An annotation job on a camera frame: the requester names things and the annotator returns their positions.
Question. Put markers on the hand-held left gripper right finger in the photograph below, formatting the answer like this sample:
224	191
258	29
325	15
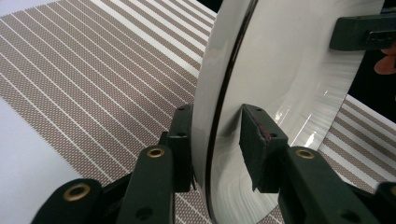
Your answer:
264	155

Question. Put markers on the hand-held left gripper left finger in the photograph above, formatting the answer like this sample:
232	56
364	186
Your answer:
183	155

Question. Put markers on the white plate dark rim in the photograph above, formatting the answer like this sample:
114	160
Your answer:
280	62

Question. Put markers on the brown white striped placemat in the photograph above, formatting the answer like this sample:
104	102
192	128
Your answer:
93	77

